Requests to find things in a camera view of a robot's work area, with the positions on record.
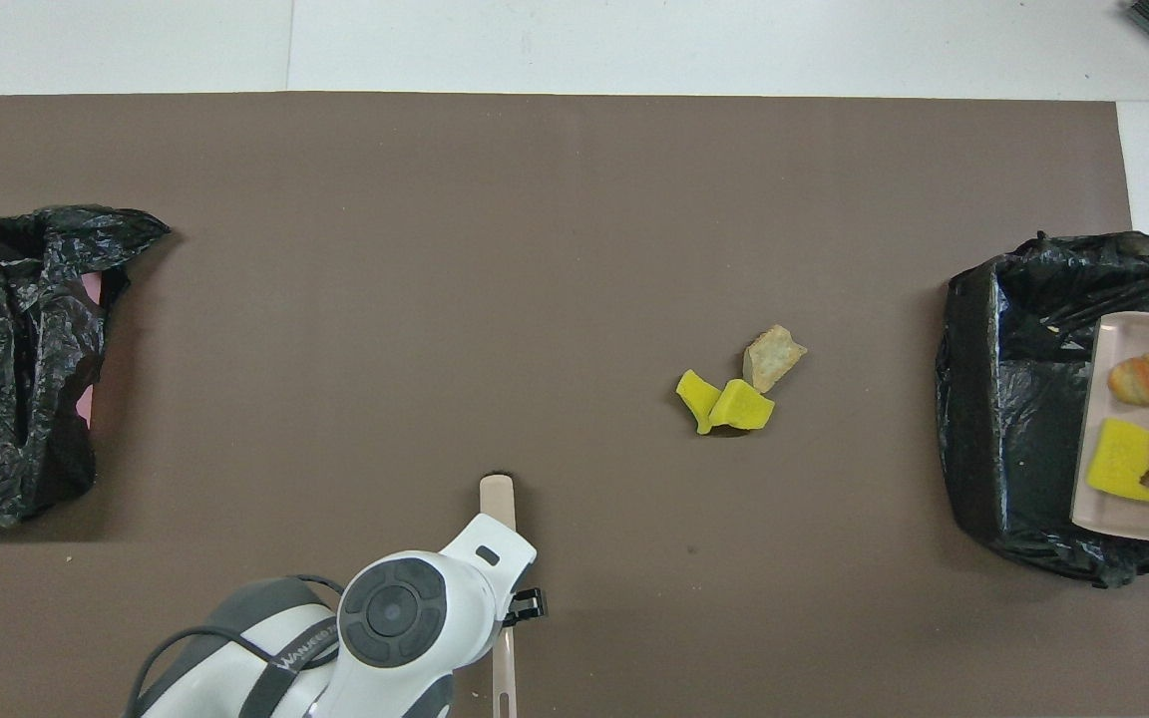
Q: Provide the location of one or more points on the beige hand brush black bristles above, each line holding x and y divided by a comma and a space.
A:
497, 504

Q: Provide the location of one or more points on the beige toast piece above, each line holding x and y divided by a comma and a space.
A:
772, 357

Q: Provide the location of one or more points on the beige plastic dustpan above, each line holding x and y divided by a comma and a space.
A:
1123, 524

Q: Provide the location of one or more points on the notched yellow sponge piece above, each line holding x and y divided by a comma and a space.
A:
1118, 461

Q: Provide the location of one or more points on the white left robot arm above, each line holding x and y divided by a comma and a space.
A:
405, 618

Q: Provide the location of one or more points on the black trash bag lined bin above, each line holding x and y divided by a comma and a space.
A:
1013, 449

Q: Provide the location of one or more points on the pink plastic bin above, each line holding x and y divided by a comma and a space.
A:
92, 289

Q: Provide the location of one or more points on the brown table mat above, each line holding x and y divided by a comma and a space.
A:
435, 249

